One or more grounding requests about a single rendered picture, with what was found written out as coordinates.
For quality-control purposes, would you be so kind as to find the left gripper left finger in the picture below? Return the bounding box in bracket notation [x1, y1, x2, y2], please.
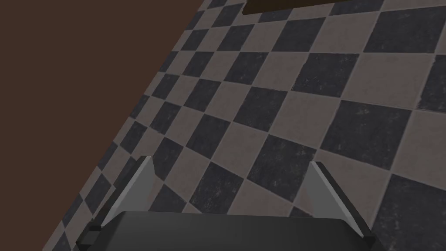
[90, 155, 155, 231]

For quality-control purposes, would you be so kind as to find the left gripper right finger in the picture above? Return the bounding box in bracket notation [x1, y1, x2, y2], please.
[302, 161, 377, 240]

